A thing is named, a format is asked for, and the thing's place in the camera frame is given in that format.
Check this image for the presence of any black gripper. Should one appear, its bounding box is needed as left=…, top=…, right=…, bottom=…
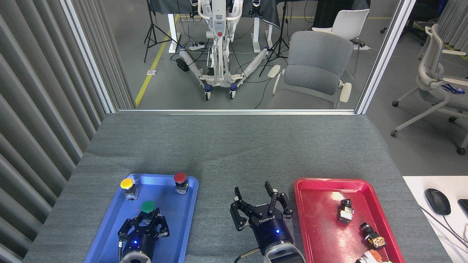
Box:
left=230, top=181, right=294, bottom=254
left=118, top=208, right=170, bottom=254

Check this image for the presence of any green push button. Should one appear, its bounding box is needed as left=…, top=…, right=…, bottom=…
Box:
left=141, top=201, right=155, bottom=224

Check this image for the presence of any yellow push button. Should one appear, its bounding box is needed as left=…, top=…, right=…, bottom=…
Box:
left=120, top=178, right=139, bottom=201

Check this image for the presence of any red push button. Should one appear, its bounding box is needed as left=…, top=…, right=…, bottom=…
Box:
left=174, top=172, right=189, bottom=195

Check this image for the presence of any blue plastic tray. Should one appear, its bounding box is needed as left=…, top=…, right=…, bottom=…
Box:
left=84, top=174, right=199, bottom=263

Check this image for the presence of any red plastic tray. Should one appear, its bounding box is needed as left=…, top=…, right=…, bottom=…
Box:
left=294, top=178, right=405, bottom=263

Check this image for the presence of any grey office chair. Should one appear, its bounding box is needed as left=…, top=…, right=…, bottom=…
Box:
left=266, top=31, right=354, bottom=110

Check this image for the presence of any white desk leg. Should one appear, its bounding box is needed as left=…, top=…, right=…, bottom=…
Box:
left=252, top=16, right=273, bottom=53
left=168, top=14, right=181, bottom=54

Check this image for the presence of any black computer mouse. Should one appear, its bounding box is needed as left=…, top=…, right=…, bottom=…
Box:
left=424, top=188, right=451, bottom=216

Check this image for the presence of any black tripod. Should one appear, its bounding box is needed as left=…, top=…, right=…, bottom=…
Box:
left=144, top=0, right=180, bottom=62
left=259, top=0, right=289, bottom=77

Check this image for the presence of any white stand on wheels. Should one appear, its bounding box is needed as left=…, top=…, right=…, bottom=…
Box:
left=178, top=0, right=270, bottom=101

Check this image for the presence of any white plastic chair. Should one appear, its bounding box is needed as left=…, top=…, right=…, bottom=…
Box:
left=312, top=9, right=370, bottom=77

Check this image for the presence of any white mesh office chair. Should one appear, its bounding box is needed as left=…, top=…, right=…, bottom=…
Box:
left=390, top=24, right=468, bottom=155

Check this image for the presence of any black and silver switch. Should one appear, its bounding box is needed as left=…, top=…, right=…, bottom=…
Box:
left=337, top=199, right=354, bottom=222

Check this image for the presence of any silver horizontal rail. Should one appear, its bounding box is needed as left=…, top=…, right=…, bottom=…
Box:
left=117, top=109, right=357, bottom=115

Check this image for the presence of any black and orange switch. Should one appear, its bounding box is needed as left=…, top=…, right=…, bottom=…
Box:
left=359, top=222, right=387, bottom=250

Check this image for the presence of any orange and white switch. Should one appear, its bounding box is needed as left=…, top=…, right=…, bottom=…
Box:
left=355, top=249, right=384, bottom=263

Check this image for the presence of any silver post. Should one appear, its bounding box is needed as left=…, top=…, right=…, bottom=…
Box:
left=60, top=0, right=117, bottom=114
left=355, top=0, right=416, bottom=115

